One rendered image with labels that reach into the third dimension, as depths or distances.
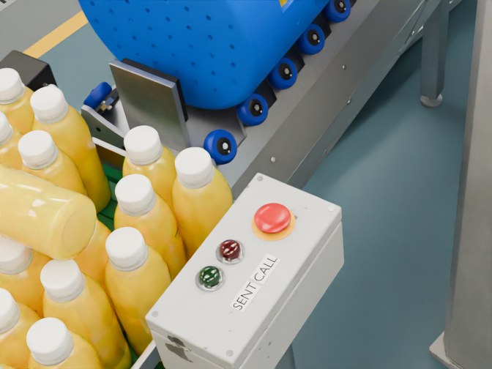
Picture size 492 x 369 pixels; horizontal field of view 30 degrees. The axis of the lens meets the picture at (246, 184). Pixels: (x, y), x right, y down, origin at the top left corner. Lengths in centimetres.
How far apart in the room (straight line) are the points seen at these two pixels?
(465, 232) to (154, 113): 69
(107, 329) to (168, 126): 32
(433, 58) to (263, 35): 135
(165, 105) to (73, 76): 163
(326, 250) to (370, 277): 126
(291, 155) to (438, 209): 106
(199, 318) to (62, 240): 16
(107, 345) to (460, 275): 93
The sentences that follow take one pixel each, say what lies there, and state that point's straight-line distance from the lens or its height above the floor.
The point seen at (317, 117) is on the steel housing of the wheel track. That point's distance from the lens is 132.
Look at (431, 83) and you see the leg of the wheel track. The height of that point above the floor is 9.
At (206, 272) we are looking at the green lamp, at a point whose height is 111.
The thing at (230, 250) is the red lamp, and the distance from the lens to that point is 88.
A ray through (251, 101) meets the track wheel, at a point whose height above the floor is 97.
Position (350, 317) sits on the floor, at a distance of 213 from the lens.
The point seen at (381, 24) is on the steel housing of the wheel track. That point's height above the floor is 87.
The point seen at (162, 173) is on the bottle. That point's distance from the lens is 103.
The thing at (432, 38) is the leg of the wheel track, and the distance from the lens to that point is 236.
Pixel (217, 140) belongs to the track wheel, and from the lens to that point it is 116.
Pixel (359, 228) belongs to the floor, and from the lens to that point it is 226.
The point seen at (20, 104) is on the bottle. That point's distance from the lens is 115.
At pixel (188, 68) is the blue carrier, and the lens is 118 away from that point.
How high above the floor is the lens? 182
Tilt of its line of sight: 50 degrees down
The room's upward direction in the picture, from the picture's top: 10 degrees counter-clockwise
